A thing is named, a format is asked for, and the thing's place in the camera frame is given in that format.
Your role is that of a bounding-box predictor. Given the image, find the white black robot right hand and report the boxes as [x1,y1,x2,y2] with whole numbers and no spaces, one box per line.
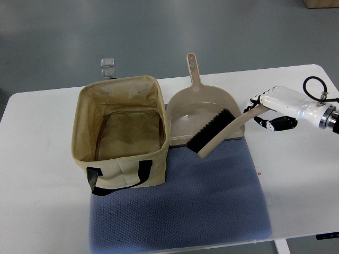
[244,86,336,131]

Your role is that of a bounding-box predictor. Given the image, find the beige hand broom black bristles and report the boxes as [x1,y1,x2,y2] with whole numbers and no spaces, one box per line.
[186,105,269,158]

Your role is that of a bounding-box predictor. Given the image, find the black silver robot right arm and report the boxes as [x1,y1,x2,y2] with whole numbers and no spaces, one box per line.
[302,76,338,134]

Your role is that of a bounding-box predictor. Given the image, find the beige plastic dustpan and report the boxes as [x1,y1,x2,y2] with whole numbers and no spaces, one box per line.
[166,53,242,146]

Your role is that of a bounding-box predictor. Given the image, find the cardboard box corner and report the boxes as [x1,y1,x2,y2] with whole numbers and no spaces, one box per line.
[303,0,339,8]

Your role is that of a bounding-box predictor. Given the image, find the blue quilted mat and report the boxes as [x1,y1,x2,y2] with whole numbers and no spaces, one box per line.
[89,138,272,253]

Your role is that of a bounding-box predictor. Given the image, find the black table control panel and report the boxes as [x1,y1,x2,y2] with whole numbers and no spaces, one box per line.
[316,232,339,240]

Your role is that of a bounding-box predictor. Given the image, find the white table leg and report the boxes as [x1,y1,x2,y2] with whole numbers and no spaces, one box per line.
[274,239,291,254]

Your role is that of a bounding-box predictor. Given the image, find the yellow fabric bag black handles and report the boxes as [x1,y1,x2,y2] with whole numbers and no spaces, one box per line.
[71,76,170,196]

